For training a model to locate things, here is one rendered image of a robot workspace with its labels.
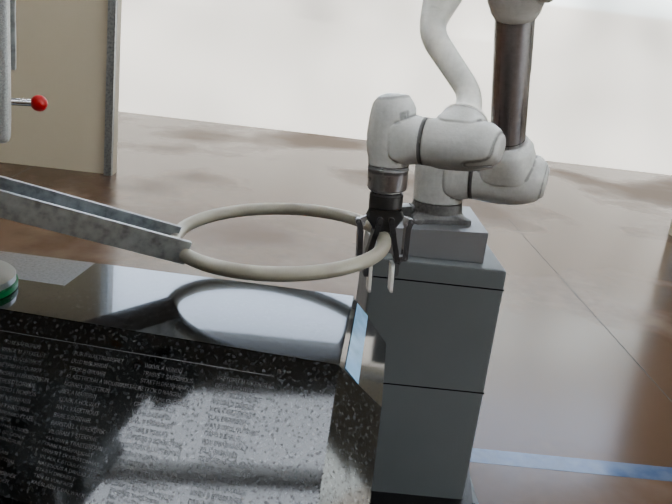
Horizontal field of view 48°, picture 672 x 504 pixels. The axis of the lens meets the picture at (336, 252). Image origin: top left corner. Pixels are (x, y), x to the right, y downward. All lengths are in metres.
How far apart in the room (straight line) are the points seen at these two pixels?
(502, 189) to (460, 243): 0.20
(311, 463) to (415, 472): 1.26
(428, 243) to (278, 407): 1.06
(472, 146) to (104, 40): 5.11
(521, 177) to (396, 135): 0.70
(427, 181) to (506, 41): 0.50
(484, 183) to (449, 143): 0.69
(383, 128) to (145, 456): 0.80
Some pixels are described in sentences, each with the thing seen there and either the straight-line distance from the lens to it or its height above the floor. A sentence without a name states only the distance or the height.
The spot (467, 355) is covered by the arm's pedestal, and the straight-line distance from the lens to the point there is 2.33.
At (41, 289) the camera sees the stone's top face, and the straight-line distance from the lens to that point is 1.59.
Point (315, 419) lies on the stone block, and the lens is 1.30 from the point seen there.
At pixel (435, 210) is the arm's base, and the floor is 0.93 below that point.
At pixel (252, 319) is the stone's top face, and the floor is 0.87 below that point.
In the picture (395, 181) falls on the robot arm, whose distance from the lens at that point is 1.63.
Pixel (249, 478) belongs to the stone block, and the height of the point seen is 0.72.
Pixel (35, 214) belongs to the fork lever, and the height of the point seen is 1.03.
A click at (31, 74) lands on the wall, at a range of 6.64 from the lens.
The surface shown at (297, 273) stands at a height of 0.97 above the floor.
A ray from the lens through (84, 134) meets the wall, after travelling 6.56.
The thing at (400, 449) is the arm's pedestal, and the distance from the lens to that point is 2.46.
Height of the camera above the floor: 1.44
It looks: 17 degrees down
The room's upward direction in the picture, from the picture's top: 7 degrees clockwise
